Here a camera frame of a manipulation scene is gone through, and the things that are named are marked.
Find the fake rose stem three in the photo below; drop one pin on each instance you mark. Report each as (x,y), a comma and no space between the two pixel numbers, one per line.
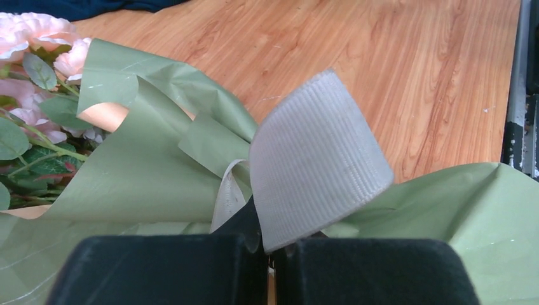
(23,32)

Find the cream printed ribbon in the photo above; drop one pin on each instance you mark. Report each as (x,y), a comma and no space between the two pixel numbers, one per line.
(312,162)

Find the fake rose stem one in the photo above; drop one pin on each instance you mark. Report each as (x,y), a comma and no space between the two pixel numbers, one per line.
(70,64)

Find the wrapping paper sheet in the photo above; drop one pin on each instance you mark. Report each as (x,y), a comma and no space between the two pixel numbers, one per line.
(174,132)

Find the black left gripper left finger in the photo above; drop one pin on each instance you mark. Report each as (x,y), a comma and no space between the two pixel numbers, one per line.
(227,266)

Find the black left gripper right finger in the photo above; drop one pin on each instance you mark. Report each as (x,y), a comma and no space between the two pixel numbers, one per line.
(371,271)

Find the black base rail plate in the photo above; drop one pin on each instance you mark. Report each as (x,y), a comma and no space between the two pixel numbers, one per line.
(520,139)

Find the navy blue cloth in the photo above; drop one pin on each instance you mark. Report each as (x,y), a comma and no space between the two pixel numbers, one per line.
(75,10)

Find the fake rose stem two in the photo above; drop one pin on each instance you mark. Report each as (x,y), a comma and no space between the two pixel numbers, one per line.
(43,142)

